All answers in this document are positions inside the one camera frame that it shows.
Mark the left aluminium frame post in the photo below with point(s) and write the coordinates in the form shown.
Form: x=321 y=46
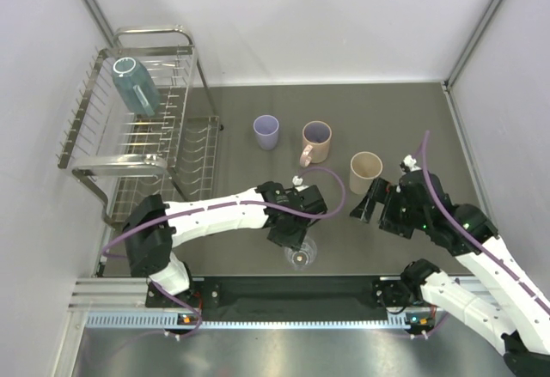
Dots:
x=100 y=21

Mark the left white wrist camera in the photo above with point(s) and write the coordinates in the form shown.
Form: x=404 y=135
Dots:
x=297 y=183

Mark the steel dish rack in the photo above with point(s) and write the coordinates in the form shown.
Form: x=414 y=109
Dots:
x=122 y=157

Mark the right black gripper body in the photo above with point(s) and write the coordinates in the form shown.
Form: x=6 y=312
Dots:
x=399 y=217

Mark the aluminium frame post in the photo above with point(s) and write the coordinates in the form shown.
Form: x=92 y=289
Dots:
x=100 y=21
x=488 y=14

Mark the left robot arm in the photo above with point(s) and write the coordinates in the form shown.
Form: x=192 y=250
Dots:
x=286 y=212

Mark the clear glass cup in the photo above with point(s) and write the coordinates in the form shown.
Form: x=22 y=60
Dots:
x=304 y=257

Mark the grey slotted cable duct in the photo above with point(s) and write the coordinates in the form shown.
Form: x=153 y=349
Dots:
x=183 y=322

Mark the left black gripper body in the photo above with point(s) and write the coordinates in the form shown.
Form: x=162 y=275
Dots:
x=291 y=235

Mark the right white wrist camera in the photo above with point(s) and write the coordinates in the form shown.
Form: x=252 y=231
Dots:
x=409 y=164

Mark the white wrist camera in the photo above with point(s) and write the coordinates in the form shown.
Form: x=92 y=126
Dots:
x=297 y=183
x=409 y=164

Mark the teal ceramic mug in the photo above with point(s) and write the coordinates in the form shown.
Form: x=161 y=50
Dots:
x=135 y=86

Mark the beige plastic cup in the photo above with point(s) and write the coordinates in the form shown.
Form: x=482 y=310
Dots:
x=364 y=167

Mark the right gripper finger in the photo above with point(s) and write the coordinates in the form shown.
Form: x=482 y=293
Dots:
x=377 y=192
x=365 y=210

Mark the lavender plastic cup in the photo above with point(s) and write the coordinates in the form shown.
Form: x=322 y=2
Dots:
x=266 y=129

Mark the pink mug lavender inside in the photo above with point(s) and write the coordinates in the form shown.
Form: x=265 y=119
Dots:
x=316 y=139

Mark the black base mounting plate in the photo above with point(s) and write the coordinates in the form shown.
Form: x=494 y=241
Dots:
x=301 y=297

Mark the right aluminium frame post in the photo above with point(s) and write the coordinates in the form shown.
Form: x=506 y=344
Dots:
x=488 y=14

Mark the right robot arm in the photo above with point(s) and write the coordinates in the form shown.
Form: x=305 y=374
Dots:
x=516 y=325

